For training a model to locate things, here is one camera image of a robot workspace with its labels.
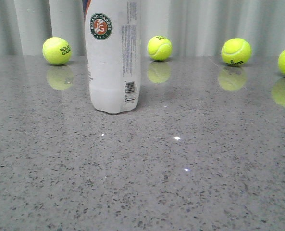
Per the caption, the white plastic tennis ball can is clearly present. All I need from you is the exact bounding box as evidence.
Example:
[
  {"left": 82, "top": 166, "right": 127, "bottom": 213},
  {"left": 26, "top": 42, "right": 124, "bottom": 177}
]
[{"left": 83, "top": 0, "right": 141, "bottom": 114}]

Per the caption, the tennis ball with Roland Garros print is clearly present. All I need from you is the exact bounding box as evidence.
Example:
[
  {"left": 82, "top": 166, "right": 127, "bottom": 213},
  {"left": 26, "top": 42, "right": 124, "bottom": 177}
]
[{"left": 147, "top": 35, "right": 173, "bottom": 61}]

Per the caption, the leftmost Roland Garros tennis ball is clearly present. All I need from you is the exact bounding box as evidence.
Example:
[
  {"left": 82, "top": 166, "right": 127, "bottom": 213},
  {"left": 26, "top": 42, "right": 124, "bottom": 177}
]
[{"left": 42, "top": 37, "right": 72, "bottom": 65}]

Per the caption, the tennis ball with Wilson 3 print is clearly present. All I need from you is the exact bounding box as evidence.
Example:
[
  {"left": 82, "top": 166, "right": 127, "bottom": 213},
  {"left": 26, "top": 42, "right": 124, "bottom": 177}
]
[{"left": 221, "top": 38, "right": 252, "bottom": 66}]

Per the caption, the white pleated curtain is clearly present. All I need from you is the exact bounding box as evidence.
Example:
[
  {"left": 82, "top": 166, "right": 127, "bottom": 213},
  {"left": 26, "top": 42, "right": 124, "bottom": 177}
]
[{"left": 0, "top": 0, "right": 285, "bottom": 57}]

